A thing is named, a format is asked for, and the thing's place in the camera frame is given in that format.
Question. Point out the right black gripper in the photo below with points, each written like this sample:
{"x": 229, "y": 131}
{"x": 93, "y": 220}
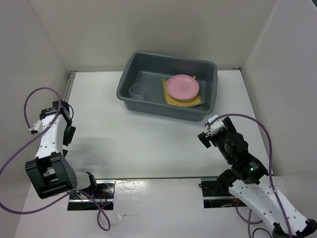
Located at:
{"x": 205, "y": 140}

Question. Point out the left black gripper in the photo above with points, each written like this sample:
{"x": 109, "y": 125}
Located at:
{"x": 68, "y": 139}

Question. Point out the yellow woven bamboo mat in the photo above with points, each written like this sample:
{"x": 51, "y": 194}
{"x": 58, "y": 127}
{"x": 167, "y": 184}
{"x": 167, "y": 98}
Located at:
{"x": 187, "y": 104}

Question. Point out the pink bear plate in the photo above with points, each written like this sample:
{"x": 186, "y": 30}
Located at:
{"x": 182, "y": 84}

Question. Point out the clear glass cup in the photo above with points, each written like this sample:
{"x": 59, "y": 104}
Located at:
{"x": 137, "y": 92}

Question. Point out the cream bear plate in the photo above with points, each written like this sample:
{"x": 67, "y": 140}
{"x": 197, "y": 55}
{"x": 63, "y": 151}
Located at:
{"x": 182, "y": 98}

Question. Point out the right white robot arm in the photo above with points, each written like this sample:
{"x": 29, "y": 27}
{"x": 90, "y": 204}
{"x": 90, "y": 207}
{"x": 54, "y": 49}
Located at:
{"x": 251, "y": 182}

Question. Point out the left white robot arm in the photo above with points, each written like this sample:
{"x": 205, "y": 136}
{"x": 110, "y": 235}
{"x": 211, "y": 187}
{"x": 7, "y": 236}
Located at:
{"x": 50, "y": 173}

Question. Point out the grey plastic bin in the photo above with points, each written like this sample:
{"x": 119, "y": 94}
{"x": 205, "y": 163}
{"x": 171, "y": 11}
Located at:
{"x": 148, "y": 70}

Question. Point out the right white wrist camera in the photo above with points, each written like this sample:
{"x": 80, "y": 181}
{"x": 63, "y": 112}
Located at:
{"x": 214, "y": 126}

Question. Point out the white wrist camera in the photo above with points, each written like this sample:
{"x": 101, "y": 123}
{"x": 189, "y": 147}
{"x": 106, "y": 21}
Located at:
{"x": 214, "y": 126}
{"x": 37, "y": 127}

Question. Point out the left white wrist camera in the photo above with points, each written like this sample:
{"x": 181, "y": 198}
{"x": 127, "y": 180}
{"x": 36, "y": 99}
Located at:
{"x": 37, "y": 127}

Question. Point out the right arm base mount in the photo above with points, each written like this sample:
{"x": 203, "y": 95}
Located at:
{"x": 213, "y": 196}

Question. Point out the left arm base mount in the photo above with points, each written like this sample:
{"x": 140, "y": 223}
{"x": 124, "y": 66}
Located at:
{"x": 104, "y": 196}

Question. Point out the aluminium frame rail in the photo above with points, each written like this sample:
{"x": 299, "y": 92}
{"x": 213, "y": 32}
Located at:
{"x": 70, "y": 80}

